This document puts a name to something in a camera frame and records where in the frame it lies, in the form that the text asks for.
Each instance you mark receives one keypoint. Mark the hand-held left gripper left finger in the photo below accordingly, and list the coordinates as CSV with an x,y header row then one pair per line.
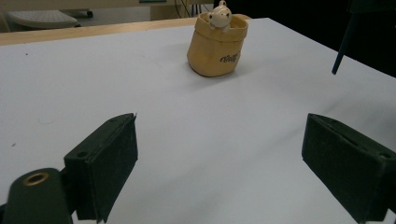
x,y
102,168

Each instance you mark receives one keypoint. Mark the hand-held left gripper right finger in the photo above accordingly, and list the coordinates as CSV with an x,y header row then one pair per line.
x,y
351,171

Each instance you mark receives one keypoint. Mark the tan cup with animal figurine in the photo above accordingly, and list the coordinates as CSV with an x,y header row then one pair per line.
x,y
214,53

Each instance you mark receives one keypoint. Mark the white table sheet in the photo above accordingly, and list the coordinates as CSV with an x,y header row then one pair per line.
x,y
186,124

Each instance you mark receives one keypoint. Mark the wooden table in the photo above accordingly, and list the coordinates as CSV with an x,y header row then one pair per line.
x,y
93,30

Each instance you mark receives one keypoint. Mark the black curtain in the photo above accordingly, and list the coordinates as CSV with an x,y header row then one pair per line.
x,y
295,18

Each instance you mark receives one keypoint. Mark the light wooden desk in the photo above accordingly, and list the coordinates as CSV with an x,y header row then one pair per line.
x,y
62,3

